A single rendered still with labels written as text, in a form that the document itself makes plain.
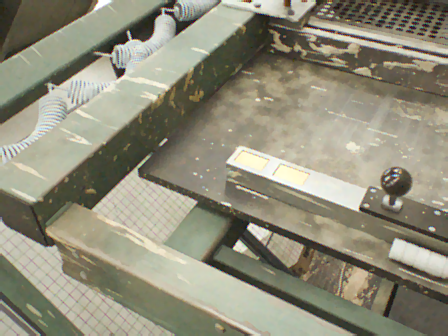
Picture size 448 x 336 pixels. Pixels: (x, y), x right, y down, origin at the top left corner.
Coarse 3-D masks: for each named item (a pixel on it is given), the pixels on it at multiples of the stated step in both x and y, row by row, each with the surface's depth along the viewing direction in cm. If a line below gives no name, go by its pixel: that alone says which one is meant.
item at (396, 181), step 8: (392, 168) 58; (400, 168) 58; (384, 176) 58; (392, 176) 57; (400, 176) 57; (408, 176) 57; (384, 184) 58; (392, 184) 57; (400, 184) 57; (408, 184) 57; (392, 192) 57; (400, 192) 57; (384, 200) 67; (392, 200) 64; (400, 200) 67; (392, 208) 67
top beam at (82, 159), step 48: (192, 48) 93; (240, 48) 103; (96, 96) 81; (144, 96) 81; (192, 96) 91; (48, 144) 72; (96, 144) 71; (144, 144) 82; (0, 192) 65; (48, 192) 65; (96, 192) 74; (48, 240) 68
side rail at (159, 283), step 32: (64, 224) 66; (96, 224) 66; (64, 256) 70; (96, 256) 63; (128, 256) 62; (160, 256) 62; (96, 288) 70; (128, 288) 65; (160, 288) 59; (192, 288) 58; (224, 288) 58; (256, 288) 58; (160, 320) 66; (192, 320) 60; (224, 320) 55; (256, 320) 55; (288, 320) 55; (320, 320) 55
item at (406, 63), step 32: (224, 0) 107; (256, 0) 107; (288, 0) 103; (288, 32) 105; (320, 32) 103; (352, 32) 102; (320, 64) 106; (352, 64) 102; (384, 64) 98; (416, 64) 95
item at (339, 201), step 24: (240, 168) 76; (264, 168) 76; (264, 192) 77; (288, 192) 74; (312, 192) 71; (336, 192) 71; (360, 192) 71; (336, 216) 71; (360, 216) 69; (384, 240) 69; (408, 240) 67; (432, 240) 65
